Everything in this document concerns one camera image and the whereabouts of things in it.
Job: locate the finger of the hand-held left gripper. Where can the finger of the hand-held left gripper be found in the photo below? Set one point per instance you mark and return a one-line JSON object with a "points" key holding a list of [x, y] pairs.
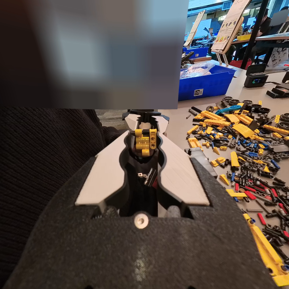
{"points": [[130, 122], [163, 124]]}

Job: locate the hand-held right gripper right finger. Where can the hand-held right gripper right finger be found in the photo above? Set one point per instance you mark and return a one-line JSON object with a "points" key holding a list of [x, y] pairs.
{"points": [[182, 178]]}

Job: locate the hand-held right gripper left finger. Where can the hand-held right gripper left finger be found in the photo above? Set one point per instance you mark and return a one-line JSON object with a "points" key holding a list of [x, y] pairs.
{"points": [[103, 176]]}

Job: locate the black toy pin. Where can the black toy pin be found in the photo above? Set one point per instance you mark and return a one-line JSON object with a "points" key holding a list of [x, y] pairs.
{"points": [[145, 132]]}

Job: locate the yellow short toy beam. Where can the yellow short toy beam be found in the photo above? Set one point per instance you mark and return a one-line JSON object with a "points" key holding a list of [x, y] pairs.
{"points": [[153, 141]]}

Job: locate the yellow toy connector block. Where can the yellow toy connector block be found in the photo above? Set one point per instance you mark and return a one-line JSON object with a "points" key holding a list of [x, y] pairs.
{"points": [[142, 144]]}

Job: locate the person's left forearm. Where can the person's left forearm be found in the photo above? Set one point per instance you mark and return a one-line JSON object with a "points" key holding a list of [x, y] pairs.
{"points": [[108, 131]]}

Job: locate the black toy battery box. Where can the black toy battery box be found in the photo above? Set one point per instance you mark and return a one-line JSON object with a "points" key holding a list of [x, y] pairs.
{"points": [[201, 158]]}

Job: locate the yellow angled toy beam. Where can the yellow angled toy beam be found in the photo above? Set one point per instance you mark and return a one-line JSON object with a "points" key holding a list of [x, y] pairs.
{"points": [[237, 194]]}

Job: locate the blue storage bin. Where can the blue storage bin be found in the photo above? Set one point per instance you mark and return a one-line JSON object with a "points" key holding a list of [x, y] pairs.
{"points": [[210, 85], [196, 53]]}

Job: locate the person's torso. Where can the person's torso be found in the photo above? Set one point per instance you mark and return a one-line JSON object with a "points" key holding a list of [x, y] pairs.
{"points": [[45, 158]]}

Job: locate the pile of toy building pieces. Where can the pile of toy building pieces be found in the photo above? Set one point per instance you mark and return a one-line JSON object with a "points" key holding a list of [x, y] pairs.
{"points": [[225, 126]]}

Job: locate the clear plastic bag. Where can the clear plastic bag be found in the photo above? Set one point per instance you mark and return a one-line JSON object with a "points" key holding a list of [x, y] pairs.
{"points": [[196, 68]]}

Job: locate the small instruction board on easel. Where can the small instruction board on easel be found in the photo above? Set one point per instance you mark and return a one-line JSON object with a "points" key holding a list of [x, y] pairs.
{"points": [[196, 24]]}

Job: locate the black case with green display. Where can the black case with green display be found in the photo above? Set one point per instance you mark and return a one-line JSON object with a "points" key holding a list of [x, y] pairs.
{"points": [[256, 79]]}

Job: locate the large instruction board on easel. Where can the large instruction board on easel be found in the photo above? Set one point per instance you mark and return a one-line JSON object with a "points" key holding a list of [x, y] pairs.
{"points": [[228, 29]]}

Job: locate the black charging dock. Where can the black charging dock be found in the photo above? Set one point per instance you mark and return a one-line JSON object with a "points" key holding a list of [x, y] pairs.
{"points": [[278, 91]]}

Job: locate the black stand pole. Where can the black stand pole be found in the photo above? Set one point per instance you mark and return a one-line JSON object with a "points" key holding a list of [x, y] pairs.
{"points": [[256, 33]]}

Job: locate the black device stand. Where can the black device stand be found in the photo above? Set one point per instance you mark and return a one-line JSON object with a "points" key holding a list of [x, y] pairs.
{"points": [[286, 77]]}

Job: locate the white printed board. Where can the white printed board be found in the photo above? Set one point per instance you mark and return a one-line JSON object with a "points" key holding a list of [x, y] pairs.
{"points": [[280, 56]]}

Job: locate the yellow toy frame assembly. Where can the yellow toy frame assembly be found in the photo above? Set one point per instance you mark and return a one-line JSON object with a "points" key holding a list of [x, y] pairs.
{"points": [[264, 243]]}

